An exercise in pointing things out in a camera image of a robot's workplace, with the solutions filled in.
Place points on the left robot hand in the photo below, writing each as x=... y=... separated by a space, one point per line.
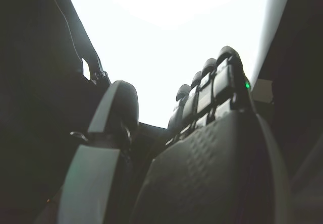
x=202 y=171

